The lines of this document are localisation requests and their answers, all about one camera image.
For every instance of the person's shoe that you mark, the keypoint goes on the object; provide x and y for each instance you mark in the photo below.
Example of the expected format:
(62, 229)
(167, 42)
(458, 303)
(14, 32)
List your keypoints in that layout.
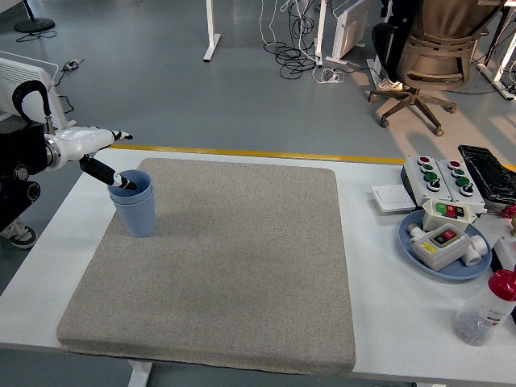
(20, 235)

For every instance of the red-capped bottle of screws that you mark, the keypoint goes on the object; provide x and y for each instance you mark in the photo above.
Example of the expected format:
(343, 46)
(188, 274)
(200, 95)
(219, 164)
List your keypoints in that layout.
(483, 310)

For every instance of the blue plate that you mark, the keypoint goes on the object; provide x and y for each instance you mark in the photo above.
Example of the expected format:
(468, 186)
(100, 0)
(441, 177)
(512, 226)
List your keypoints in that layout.
(407, 246)

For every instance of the white wall switch plate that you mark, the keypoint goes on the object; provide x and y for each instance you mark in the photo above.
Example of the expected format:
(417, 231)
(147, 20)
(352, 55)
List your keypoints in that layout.
(391, 198)

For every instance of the grey four-button control box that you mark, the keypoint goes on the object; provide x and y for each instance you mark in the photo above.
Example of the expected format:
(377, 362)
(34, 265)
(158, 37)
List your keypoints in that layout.
(417, 181)
(447, 181)

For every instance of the white green-red switch box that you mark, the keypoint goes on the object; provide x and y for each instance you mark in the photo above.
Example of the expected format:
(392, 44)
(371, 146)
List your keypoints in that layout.
(433, 219)

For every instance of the white pipe fitting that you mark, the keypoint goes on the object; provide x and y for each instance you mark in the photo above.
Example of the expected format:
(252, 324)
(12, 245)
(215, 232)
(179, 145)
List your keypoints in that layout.
(475, 250)

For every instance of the red object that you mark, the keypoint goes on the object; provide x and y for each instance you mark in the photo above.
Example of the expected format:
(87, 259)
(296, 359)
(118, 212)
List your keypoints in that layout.
(510, 210)

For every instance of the white table leg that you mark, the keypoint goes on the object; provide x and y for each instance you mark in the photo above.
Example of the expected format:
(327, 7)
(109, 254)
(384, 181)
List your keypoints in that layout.
(139, 375)

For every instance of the floor power socket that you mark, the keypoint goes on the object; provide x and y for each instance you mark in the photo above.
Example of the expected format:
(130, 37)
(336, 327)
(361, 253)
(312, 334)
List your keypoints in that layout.
(72, 64)

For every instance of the grey-brown mat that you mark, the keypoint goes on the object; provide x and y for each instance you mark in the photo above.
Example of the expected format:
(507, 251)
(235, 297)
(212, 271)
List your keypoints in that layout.
(250, 262)

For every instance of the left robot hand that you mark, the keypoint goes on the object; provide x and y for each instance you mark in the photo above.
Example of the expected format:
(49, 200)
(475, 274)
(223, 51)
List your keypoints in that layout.
(80, 141)

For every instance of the beige office chair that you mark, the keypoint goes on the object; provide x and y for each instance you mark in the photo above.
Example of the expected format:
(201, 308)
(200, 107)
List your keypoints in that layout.
(439, 52)

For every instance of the seated person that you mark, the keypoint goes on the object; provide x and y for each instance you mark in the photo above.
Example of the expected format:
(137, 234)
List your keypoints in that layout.
(389, 40)

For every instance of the blue ribbed cup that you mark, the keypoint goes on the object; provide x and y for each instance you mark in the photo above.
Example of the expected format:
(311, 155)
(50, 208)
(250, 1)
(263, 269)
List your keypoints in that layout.
(143, 179)
(137, 221)

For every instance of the white panel heater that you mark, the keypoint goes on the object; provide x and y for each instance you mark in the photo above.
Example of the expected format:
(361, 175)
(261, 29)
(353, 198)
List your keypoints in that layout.
(16, 70)
(350, 28)

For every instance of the black stand base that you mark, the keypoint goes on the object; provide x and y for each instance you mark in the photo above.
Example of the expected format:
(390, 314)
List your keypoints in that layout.
(34, 25)

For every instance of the white desk leg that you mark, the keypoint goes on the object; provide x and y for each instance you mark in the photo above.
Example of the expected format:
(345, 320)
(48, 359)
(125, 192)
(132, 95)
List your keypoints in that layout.
(210, 28)
(320, 28)
(493, 72)

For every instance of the grey switch box yellow label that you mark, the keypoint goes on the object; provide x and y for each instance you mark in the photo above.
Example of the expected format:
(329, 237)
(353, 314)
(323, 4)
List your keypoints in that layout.
(443, 254)

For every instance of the black plastic tray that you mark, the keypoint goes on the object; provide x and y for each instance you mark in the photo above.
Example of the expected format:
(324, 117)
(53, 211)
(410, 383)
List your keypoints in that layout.
(488, 173)

